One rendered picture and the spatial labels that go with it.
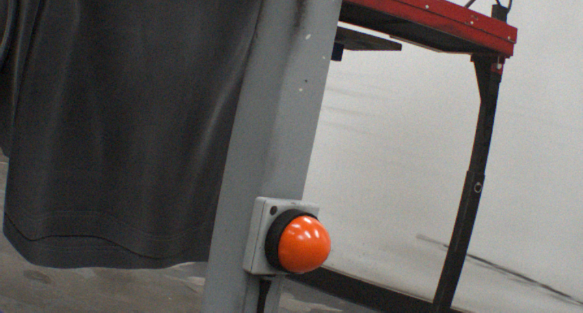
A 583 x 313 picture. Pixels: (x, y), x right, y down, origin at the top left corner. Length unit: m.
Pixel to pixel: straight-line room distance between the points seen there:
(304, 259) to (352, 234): 2.69
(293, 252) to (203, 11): 0.39
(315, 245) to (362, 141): 2.70
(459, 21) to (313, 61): 1.49
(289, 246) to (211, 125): 0.38
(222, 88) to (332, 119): 2.46
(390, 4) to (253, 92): 1.41
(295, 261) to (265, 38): 0.15
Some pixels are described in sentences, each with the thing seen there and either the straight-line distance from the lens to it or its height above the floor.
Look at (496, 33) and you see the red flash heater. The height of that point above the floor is 1.06.
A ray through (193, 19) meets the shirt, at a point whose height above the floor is 0.80.
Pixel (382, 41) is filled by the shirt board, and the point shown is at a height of 0.94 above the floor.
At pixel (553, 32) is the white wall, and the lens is 2.77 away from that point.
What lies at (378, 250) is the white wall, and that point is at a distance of 3.09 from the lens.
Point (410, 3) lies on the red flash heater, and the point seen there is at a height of 1.06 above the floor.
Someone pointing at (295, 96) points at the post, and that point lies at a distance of 0.50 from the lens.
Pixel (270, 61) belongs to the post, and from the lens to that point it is 0.50.
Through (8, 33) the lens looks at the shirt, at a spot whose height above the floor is 0.76.
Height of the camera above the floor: 0.73
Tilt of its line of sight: 3 degrees down
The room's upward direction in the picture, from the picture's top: 12 degrees clockwise
